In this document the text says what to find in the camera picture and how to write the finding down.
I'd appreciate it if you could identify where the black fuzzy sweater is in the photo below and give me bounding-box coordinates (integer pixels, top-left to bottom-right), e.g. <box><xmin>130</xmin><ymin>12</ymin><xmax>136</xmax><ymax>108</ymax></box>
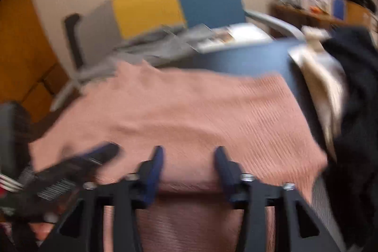
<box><xmin>320</xmin><ymin>26</ymin><xmax>378</xmax><ymax>249</ymax></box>

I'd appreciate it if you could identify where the small blue chair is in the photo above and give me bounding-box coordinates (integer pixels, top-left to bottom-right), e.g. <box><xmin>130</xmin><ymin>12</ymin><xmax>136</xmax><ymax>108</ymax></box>
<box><xmin>332</xmin><ymin>0</ymin><xmax>346</xmax><ymax>21</ymax></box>

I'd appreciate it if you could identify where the pink knit sweater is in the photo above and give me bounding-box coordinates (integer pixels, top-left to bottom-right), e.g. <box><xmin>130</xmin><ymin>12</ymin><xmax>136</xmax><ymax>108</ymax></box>
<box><xmin>30</xmin><ymin>60</ymin><xmax>328</xmax><ymax>252</ymax></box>

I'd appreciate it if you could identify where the wooden wardrobe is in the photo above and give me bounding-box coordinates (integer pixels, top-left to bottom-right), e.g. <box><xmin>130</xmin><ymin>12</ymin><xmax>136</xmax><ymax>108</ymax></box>
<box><xmin>0</xmin><ymin>0</ymin><xmax>74</xmax><ymax>123</ymax></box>

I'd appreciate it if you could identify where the cream fuzzy garment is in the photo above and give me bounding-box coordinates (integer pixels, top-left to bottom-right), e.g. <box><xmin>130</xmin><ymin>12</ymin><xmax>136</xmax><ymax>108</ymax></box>
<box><xmin>288</xmin><ymin>26</ymin><xmax>349</xmax><ymax>161</ymax></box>

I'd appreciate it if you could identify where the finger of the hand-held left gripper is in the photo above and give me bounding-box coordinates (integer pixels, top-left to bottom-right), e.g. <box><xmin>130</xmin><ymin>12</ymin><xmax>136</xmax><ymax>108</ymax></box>
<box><xmin>66</xmin><ymin>142</ymin><xmax>122</xmax><ymax>170</ymax></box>

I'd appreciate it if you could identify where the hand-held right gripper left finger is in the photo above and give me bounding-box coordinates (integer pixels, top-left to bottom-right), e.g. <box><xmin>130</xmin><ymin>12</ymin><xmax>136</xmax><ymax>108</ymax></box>
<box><xmin>38</xmin><ymin>146</ymin><xmax>164</xmax><ymax>252</ymax></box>

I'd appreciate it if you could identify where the grey garment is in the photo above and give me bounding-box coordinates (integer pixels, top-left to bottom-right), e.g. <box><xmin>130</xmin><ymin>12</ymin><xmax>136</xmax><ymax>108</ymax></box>
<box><xmin>74</xmin><ymin>25</ymin><xmax>213</xmax><ymax>81</ymax></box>

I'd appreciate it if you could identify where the grey yellow blue chair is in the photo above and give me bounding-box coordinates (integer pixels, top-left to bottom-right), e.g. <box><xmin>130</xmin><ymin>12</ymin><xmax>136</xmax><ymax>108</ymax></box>
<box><xmin>50</xmin><ymin>0</ymin><xmax>305</xmax><ymax>111</ymax></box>

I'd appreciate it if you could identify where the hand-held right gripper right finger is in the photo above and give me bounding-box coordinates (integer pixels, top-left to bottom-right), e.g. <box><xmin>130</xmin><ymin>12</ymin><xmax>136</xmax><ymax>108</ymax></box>
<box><xmin>214</xmin><ymin>146</ymin><xmax>340</xmax><ymax>252</ymax></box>

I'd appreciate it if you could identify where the wooden side table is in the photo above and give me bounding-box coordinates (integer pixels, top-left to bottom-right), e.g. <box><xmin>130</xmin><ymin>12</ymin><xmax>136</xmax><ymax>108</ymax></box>
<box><xmin>272</xmin><ymin>2</ymin><xmax>373</xmax><ymax>34</ymax></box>

